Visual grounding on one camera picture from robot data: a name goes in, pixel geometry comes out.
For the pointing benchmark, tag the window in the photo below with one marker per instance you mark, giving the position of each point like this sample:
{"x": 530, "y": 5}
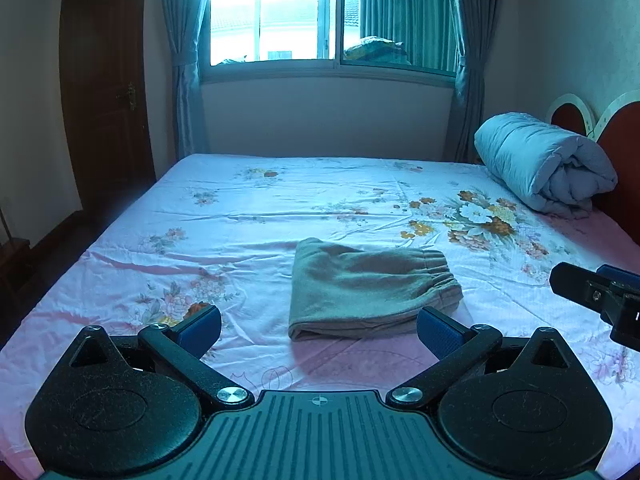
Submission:
{"x": 280, "y": 15}

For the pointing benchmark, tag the dark wooden cabinet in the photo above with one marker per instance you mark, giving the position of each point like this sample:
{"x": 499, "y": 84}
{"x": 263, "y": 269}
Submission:
{"x": 14, "y": 270}

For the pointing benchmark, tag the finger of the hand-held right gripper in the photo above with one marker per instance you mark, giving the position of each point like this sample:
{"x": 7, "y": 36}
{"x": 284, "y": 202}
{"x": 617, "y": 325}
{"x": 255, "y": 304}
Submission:
{"x": 622, "y": 276}
{"x": 575, "y": 282}

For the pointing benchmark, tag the grey pants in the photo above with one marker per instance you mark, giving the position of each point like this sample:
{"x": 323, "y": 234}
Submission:
{"x": 365, "y": 290}

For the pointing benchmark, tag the bed with floral sheet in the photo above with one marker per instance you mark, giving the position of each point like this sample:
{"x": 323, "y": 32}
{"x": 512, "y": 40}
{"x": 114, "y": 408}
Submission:
{"x": 225, "y": 240}

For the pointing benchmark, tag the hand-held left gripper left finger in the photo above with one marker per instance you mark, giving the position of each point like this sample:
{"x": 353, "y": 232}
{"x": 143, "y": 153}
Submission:
{"x": 202, "y": 331}

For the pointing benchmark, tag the red wooden headboard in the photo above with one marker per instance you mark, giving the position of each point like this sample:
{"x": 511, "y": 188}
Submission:
{"x": 622, "y": 130}

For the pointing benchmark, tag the rolled grey duvet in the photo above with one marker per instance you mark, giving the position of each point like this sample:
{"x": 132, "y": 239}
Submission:
{"x": 540, "y": 165}

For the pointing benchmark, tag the yellow patterned cloth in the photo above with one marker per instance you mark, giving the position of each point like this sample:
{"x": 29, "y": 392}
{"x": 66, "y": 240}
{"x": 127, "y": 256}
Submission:
{"x": 377, "y": 50}

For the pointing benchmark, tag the teal curtain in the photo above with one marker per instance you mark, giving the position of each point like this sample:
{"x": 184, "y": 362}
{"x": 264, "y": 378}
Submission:
{"x": 185, "y": 60}
{"x": 470, "y": 60}

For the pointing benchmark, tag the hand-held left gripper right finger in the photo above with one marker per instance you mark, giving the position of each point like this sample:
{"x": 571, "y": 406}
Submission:
{"x": 440, "y": 332}

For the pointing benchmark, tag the dark wooden door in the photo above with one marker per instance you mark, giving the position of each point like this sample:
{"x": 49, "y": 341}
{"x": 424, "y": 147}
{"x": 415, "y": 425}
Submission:
{"x": 105, "y": 85}

